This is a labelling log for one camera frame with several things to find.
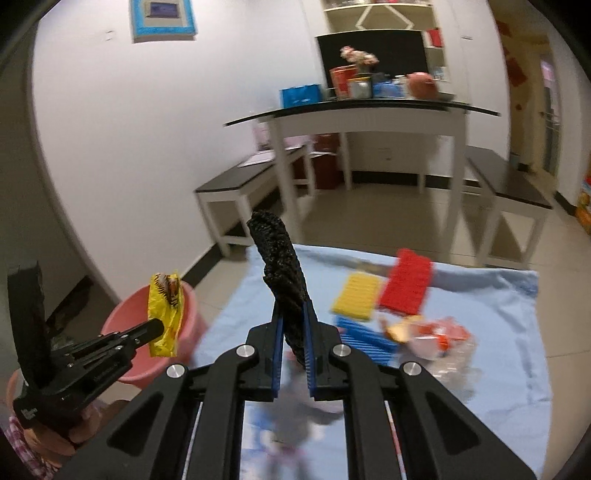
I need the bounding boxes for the pink plastic bucket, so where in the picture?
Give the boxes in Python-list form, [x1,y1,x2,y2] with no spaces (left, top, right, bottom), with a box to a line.
[100,279,209,390]

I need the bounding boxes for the yellow snack wrapper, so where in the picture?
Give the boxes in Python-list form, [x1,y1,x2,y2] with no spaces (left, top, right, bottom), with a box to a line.
[147,273,184,358]

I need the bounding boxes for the black foam net sleeve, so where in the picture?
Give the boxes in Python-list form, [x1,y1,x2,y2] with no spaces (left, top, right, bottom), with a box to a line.
[247,210,315,372]

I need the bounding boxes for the blue foam net sleeve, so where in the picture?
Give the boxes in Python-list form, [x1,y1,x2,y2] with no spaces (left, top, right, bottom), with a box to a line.
[335,316,398,366]

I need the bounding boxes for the clear bubble wrap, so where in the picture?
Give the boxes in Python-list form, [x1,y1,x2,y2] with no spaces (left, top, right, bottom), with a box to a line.
[427,337,480,391]

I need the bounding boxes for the left hand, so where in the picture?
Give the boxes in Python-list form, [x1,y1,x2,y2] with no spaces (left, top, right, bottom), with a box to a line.
[10,400,129,478]

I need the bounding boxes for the yellow foam net sleeve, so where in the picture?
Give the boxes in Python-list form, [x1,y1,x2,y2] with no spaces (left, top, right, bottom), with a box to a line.
[332,271,382,321]

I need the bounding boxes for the orange peel piece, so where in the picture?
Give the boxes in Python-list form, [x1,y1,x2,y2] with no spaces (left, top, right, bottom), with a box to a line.
[380,315,424,344]

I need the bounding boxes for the red foam net sleeve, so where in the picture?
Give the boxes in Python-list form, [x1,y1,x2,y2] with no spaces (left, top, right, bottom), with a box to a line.
[378,248,433,315]

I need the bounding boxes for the pink orange plastic bag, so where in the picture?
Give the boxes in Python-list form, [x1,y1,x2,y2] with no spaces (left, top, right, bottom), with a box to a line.
[407,317,472,361]

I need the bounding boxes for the left dark-top white bench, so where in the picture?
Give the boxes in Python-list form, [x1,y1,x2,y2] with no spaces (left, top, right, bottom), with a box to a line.
[194,143,317,257]

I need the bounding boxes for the dark-top white bench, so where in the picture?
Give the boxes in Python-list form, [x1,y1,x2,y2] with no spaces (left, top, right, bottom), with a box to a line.
[466,146,552,269]
[194,143,317,257]

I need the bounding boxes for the red gift bag under table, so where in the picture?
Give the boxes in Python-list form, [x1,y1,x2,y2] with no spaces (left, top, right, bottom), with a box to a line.
[291,133,342,190]

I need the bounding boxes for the light blue floral cloth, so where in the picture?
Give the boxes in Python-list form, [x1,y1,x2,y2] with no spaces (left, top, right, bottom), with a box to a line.
[190,245,552,479]

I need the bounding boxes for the blue box on table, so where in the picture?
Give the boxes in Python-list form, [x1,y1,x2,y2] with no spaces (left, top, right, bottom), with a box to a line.
[280,84,322,109]

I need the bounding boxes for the right dark-top white bench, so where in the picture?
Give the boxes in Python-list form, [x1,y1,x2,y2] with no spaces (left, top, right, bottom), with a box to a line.
[466,146,552,269]

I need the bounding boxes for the white glass-top dining table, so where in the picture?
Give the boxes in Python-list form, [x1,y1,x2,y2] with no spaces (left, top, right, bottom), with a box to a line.
[225,99,500,261]

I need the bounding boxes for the red tin box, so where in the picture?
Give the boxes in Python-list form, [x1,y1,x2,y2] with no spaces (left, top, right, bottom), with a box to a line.
[329,65,358,99]

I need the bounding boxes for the brown clay teapot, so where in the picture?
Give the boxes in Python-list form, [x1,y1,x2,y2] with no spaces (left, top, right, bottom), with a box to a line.
[406,72,439,100]

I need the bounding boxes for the pink flower bouquet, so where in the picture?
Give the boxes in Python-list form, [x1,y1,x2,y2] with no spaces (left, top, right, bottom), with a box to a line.
[341,46,380,75]

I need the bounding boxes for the black television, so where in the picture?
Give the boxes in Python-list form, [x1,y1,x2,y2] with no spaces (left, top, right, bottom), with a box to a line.
[315,29,429,88]

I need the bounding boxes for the blue framed wall picture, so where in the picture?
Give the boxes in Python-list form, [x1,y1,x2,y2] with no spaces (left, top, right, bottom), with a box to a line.
[129,0,197,43]

